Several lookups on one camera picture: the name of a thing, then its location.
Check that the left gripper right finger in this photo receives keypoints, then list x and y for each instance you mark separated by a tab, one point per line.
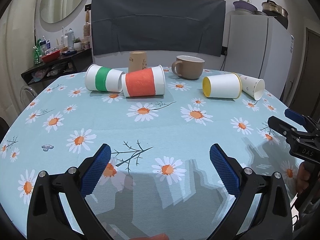
272	219

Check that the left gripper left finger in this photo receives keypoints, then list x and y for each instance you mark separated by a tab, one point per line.
46	216

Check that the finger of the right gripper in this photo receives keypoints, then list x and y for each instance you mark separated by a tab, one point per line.
295	116
283	128

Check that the white paper cup pink hearts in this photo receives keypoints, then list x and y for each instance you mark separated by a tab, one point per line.
252	86

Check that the white cup yellow inside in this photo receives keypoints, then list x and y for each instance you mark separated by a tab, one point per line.
226	86

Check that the white cup green band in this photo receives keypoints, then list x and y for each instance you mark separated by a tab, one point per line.
99	78

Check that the white cup orange band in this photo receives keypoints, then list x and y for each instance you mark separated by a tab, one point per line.
146	82

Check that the brown paper cup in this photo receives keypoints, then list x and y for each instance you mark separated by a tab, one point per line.
137	61

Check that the white refrigerator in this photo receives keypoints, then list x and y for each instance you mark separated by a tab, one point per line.
259	46

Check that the daisy print blue tablecloth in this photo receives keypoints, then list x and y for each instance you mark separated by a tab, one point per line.
160	178

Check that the metal steamer pot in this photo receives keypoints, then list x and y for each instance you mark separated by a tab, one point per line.
270	5

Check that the brown ceramic mug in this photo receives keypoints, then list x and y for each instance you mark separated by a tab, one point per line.
188	67

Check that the purple pot on fridge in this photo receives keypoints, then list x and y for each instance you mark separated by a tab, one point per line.
242	7

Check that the dark side shelf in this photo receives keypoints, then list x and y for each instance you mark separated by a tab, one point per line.
64	65

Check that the red bowl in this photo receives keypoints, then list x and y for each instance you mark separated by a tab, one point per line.
51	56

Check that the green plastic bottle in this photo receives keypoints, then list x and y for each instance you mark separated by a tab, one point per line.
37	52

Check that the small potted plant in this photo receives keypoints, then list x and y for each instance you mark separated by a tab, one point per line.
77	44

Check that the white thermos bottle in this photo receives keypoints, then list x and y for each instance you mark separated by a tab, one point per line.
70	38

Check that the dark grey cloth cover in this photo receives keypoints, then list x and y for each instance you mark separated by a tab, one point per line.
195	26

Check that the beige curtain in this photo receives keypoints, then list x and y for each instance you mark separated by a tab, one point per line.
17	54

